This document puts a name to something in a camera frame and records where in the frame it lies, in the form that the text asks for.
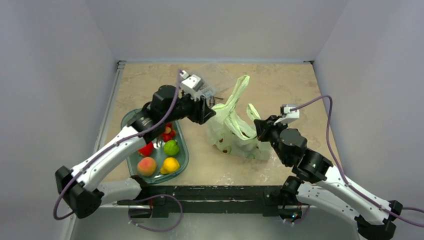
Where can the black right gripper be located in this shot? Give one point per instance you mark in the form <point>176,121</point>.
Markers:
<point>260,129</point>

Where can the teal plastic tray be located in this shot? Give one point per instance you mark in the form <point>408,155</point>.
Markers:
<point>158,154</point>

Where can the green plastic bag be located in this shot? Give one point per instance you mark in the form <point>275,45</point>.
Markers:
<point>232,135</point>

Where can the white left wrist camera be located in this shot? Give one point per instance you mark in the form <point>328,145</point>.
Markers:
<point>194,86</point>

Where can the orange fake peach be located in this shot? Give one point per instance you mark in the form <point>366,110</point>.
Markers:
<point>147,166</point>

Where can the red fake lychee bunch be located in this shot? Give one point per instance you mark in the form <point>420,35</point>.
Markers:
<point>169,133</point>

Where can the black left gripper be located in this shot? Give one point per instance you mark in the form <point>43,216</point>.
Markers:
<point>200,111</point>

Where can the black aluminium base frame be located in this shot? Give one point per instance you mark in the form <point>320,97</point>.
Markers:
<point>216,199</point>

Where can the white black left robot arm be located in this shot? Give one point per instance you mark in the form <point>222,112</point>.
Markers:
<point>81,188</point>

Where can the clear plastic screw box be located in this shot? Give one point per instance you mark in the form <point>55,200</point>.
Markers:
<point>216,79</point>

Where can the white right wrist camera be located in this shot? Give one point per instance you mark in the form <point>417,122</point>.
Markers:
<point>289,114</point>

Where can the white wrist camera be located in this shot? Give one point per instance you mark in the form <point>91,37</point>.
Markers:
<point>194,86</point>
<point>289,114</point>

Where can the yellow fake lemon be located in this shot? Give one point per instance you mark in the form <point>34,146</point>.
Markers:
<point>169,166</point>

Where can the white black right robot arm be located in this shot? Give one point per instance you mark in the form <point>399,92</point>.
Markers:
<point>317,182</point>

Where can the green fake guava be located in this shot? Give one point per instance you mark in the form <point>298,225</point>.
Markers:
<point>171,148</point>

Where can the red fake apple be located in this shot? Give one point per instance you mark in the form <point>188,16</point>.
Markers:
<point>146,150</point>

